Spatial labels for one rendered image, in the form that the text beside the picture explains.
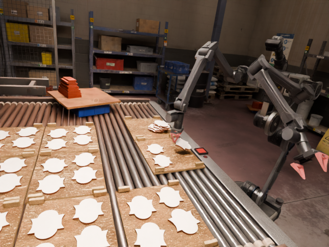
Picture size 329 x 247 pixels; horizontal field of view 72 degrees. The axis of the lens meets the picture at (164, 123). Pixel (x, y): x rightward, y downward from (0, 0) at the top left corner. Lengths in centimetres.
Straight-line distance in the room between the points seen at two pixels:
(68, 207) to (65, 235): 15
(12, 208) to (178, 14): 640
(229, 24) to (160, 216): 712
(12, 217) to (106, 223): 37
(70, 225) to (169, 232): 40
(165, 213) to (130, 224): 17
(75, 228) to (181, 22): 645
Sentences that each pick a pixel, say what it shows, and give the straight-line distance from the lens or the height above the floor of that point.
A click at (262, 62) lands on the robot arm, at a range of 137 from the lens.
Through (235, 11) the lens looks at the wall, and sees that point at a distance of 789.
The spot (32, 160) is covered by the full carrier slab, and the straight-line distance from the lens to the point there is 151.
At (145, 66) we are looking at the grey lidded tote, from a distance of 611.
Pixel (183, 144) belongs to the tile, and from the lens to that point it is 156.
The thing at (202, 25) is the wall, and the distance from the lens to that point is 733.
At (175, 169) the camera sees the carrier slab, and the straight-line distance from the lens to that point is 141.
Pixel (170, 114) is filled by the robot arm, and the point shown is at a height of 122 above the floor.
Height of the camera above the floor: 170
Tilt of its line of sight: 22 degrees down
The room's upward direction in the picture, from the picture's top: 7 degrees clockwise
